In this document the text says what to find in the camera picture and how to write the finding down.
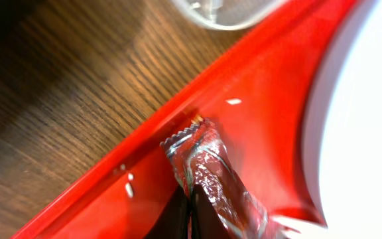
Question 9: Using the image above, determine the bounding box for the light blue plate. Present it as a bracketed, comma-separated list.
[302, 0, 382, 238]

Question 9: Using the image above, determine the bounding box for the clear plastic bin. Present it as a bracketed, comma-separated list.
[172, 0, 288, 31]

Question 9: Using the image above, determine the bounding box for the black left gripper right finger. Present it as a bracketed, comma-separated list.
[190, 185, 231, 239]

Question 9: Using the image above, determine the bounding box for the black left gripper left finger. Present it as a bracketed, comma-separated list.
[145, 187, 190, 239]

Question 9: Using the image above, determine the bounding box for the red candy wrapper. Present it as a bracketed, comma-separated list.
[160, 118, 289, 239]

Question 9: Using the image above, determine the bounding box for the red plastic tray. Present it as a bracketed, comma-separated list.
[16, 0, 357, 238]

